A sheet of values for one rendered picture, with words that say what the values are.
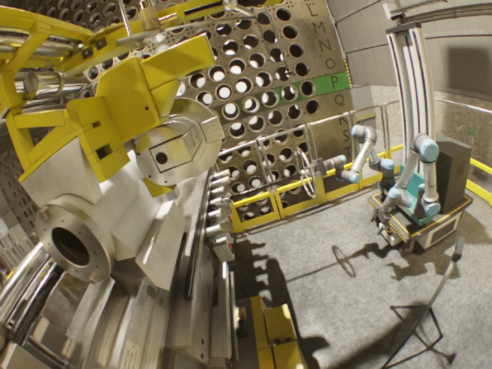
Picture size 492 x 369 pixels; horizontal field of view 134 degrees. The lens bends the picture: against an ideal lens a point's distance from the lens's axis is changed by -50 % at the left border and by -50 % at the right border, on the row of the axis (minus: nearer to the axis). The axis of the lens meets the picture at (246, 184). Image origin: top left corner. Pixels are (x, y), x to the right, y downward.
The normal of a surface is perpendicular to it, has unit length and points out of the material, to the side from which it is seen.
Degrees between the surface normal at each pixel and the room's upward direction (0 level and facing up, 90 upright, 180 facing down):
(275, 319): 0
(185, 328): 0
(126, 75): 90
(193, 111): 90
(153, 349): 0
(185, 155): 90
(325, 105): 90
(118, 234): 68
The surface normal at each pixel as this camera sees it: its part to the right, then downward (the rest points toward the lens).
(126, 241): 0.76, -0.62
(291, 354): -0.31, -0.85
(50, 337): 0.95, -0.32
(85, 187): 0.08, 0.41
